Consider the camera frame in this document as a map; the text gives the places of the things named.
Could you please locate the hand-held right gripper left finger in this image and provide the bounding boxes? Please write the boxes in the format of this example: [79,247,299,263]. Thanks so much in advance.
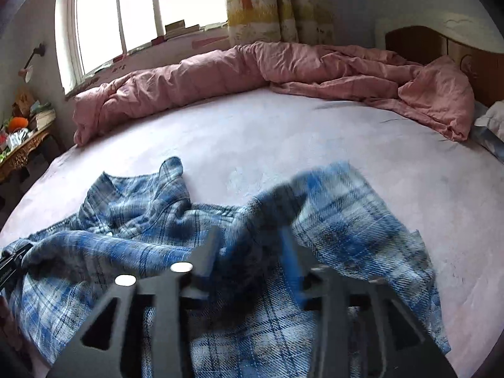
[46,226,221,378]

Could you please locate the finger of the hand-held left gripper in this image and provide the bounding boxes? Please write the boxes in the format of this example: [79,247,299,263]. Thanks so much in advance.
[0,243,34,296]

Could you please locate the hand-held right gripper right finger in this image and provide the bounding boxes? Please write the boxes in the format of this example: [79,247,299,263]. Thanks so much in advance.
[278,228,458,378]

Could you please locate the blue plaid shirt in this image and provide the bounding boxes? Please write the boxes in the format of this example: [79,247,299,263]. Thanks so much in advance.
[0,157,452,378]

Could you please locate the carved wooden side table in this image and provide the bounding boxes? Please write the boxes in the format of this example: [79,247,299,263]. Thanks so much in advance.
[0,128,60,205]

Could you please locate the bed with pink sheet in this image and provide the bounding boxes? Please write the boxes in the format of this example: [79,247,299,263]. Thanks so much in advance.
[0,87,504,378]

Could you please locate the stack of books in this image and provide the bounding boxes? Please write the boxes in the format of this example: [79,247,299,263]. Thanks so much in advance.
[29,102,56,131]

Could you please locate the pink duvet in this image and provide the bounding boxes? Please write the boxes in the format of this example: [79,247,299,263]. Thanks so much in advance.
[73,41,475,146]

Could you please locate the books on windowsill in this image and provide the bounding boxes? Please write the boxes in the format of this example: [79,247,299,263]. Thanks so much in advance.
[163,20,202,41]

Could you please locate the light blue pillow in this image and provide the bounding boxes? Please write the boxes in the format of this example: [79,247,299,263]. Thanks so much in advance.
[472,100,504,155]

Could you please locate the white framed window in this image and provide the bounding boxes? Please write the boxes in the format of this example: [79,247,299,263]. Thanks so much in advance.
[55,0,231,89]

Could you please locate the patterned yellow curtain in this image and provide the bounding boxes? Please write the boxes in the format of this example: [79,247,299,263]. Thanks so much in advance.
[225,0,336,47]

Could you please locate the wooden headboard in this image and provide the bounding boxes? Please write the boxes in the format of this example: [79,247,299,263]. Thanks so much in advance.
[384,26,504,109]

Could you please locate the wall lamp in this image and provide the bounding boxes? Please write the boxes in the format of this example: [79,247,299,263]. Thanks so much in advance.
[19,43,46,84]

